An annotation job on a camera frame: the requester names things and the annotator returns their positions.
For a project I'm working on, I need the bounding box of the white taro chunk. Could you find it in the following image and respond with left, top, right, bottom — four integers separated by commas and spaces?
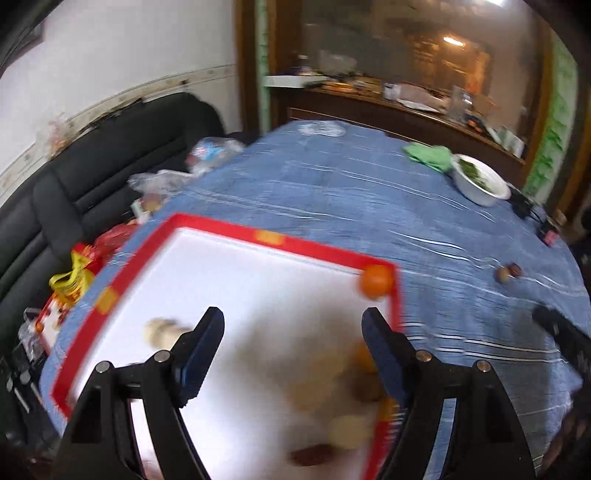
328, 415, 373, 450
144, 318, 186, 350

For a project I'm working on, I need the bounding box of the orange tangerine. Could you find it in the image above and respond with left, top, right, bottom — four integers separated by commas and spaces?
359, 264, 394, 300
353, 341, 378, 374

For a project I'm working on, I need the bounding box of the red jujube date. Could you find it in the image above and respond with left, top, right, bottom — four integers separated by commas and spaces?
507, 263, 523, 278
288, 444, 337, 467

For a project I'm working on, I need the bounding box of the right hand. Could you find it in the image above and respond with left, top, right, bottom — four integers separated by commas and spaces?
541, 407, 588, 472

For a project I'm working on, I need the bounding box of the blue plaid tablecloth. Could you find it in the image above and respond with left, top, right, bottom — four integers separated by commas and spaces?
41, 122, 590, 466

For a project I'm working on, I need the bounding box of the dark jar red label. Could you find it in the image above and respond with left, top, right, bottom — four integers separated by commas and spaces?
537, 218, 560, 247

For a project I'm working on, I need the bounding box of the red white box lid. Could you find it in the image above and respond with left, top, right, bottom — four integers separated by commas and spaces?
50, 213, 401, 479

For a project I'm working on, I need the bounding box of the red yellow snack bag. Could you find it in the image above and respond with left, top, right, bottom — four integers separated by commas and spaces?
49, 221, 139, 307

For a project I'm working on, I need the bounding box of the black power adapter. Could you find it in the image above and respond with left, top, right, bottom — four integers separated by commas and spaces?
509, 188, 546, 223

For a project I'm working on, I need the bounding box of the white bowl with greens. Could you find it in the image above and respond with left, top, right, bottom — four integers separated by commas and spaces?
451, 154, 511, 207

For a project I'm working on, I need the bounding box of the clear plastic bag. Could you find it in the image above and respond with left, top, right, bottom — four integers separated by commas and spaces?
127, 169, 193, 197

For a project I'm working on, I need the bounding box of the black sofa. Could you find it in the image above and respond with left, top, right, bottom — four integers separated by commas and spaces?
1, 93, 225, 350

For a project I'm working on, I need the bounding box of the green cloth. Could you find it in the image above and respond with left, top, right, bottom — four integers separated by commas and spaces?
403, 143, 452, 174

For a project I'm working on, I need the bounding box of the clear glass jar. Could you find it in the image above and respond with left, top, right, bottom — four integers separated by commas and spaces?
447, 85, 473, 124

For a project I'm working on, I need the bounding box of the wooden sideboard cabinet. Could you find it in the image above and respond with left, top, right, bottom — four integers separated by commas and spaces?
233, 1, 552, 186

